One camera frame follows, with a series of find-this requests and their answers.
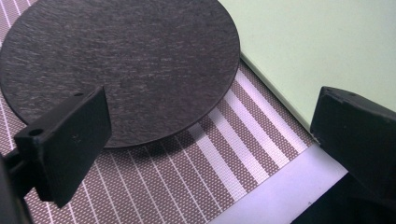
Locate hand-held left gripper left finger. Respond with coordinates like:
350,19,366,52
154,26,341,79
13,86,113,209

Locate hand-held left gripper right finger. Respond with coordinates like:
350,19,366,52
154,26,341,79
309,86,396,203

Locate pale green board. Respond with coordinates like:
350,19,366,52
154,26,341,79
218,0,396,133

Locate brown striped woven placemat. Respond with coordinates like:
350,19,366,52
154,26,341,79
0,0,316,224

